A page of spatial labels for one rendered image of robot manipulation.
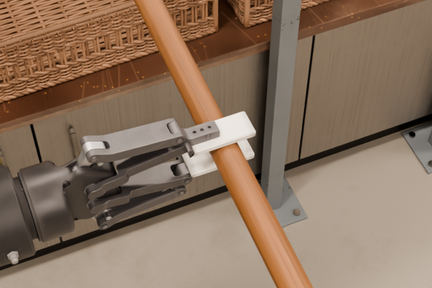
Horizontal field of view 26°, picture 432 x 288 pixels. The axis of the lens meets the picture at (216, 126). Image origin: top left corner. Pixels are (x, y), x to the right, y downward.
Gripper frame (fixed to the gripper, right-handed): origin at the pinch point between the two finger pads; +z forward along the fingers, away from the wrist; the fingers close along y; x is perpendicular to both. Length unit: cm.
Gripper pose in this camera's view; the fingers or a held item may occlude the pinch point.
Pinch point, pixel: (218, 144)
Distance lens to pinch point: 95.7
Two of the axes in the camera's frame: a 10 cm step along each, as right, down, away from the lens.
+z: 9.2, -3.0, 2.4
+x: 3.8, 7.3, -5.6
